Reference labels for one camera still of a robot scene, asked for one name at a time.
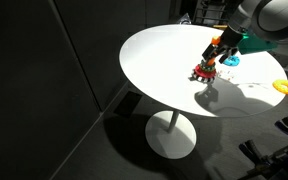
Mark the white round pedestal table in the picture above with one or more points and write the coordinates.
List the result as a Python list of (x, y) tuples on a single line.
[(159, 61)]

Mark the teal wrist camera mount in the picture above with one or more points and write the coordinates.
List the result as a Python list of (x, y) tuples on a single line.
[(252, 44)]

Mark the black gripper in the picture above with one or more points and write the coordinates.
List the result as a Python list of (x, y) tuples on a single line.
[(229, 40)]

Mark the orange stacking toy peg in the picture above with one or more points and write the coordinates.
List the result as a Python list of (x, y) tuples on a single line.
[(205, 71)]

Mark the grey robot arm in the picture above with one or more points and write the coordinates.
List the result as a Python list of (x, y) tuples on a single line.
[(267, 19)]

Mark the black clamp equipment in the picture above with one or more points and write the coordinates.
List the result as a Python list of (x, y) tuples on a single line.
[(271, 167)]

